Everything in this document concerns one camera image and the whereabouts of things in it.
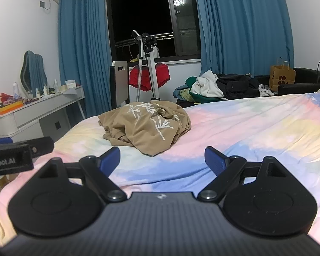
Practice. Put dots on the white tissue box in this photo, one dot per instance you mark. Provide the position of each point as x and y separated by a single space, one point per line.
70 84

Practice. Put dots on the grey wall socket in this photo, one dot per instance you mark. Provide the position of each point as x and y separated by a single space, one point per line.
42 4

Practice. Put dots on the small white bottle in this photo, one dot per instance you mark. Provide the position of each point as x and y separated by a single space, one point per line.
56 86
45 89

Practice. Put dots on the black garment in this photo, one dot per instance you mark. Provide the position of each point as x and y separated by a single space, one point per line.
237 85

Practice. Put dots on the orange tray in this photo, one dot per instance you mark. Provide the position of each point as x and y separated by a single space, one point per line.
9 107

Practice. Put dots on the cardboard box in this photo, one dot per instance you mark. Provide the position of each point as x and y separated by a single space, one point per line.
6 184

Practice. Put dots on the white spray bottle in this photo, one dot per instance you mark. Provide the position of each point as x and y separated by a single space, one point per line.
16 89

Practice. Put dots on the green garment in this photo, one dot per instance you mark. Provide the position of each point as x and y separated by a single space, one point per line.
191 81

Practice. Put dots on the white patterned cloth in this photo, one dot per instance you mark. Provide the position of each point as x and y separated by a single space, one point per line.
266 90

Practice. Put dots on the garment steamer stand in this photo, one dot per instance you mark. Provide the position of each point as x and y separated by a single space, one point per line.
152 69

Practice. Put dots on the white hanging garment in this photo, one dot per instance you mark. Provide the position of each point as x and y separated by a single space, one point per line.
155 52

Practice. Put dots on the white dressing table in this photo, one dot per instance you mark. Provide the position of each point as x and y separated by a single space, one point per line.
29 114

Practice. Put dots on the red garment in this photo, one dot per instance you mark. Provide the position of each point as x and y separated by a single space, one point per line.
162 74

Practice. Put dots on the yellow-green cloth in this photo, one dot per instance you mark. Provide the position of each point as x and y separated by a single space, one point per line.
186 95

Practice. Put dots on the brown t-shirt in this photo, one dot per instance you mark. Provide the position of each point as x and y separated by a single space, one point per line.
144 130

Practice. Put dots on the pastel tie-dye bed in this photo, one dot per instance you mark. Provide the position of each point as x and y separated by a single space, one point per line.
256 128

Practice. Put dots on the dark window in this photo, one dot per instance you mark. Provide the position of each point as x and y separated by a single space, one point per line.
138 13

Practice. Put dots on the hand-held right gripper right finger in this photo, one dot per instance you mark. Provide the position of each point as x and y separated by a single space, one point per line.
214 161

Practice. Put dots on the grey chair back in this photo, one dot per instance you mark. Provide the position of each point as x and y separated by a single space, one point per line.
121 85

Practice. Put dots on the black armchair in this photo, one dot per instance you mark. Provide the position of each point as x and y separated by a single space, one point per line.
306 76

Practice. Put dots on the wavy framed mirror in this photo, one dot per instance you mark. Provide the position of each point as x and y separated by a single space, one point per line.
33 69

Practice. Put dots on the brown paper bag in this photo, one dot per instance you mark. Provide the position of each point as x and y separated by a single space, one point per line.
282 78

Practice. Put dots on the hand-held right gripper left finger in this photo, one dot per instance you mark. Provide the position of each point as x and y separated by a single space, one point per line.
112 157

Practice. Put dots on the balcony railing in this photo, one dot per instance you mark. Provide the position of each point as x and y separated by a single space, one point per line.
162 35

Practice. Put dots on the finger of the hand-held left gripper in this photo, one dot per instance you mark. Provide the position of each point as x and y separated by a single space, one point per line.
0 140
44 144

